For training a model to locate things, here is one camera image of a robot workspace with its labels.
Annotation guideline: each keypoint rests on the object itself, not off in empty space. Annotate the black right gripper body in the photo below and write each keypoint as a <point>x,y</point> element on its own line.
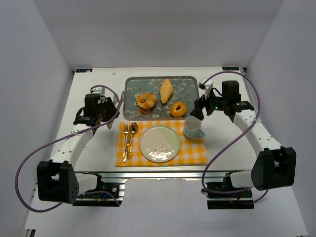
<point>204,103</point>

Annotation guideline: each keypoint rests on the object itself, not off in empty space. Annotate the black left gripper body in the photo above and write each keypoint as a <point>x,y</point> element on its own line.
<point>110,108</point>

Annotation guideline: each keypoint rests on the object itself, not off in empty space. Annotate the silver metal tongs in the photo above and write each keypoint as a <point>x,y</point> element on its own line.
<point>117,103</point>

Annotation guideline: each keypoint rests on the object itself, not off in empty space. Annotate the round twisted bread roll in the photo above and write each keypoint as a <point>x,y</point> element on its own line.
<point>146,100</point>

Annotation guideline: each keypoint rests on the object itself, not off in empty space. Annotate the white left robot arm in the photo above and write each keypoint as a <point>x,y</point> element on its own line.
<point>57,180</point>

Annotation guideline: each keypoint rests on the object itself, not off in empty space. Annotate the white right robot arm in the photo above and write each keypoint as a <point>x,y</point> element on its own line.
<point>275,164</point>

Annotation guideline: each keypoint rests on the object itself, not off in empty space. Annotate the small brown bread piece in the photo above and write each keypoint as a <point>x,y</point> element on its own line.
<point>145,111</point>

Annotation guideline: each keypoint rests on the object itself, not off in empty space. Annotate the orange glazed donut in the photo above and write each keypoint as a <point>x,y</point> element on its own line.
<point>178,109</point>

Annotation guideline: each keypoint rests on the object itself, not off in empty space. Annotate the gold fork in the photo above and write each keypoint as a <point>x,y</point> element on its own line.
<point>126,132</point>

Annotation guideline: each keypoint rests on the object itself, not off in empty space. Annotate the gold knife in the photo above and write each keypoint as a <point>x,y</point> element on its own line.
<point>128,142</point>

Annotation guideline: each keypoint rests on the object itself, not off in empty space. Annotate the gold spoon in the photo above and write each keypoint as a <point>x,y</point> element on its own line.
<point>134,131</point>

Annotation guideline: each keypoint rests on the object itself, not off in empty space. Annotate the long flat pastry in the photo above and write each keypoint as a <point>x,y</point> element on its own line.
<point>166,91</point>

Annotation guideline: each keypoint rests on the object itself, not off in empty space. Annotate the blue label sticker right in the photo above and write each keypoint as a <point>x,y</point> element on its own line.
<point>230,68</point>

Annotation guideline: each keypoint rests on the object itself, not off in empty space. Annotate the blue label sticker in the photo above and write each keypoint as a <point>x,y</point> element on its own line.
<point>230,68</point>
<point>89,70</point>

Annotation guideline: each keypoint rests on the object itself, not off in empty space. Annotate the blue label sticker left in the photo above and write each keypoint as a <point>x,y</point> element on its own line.
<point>89,70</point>

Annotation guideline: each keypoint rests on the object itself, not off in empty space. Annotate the yellow checkered placemat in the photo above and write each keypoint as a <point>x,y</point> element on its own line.
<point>192,151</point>

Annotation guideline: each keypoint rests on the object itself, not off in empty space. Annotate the white round plate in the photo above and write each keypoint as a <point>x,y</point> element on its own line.
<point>159,144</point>

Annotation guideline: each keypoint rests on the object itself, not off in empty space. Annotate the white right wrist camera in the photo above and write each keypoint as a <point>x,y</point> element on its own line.
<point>206,85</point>

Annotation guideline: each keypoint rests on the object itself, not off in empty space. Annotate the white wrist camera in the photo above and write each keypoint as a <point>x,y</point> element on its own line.
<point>206,85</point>
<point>97,90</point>

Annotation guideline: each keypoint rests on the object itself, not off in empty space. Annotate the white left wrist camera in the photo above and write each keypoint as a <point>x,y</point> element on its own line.
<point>97,90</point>

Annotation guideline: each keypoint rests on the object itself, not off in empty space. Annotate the white mug blue handle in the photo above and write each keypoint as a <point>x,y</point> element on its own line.
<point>192,128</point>

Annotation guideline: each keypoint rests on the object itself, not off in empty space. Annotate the aluminium table edge rail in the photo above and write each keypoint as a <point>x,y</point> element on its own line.
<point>146,174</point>

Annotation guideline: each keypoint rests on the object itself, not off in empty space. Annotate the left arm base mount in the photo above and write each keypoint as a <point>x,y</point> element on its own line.
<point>109,192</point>

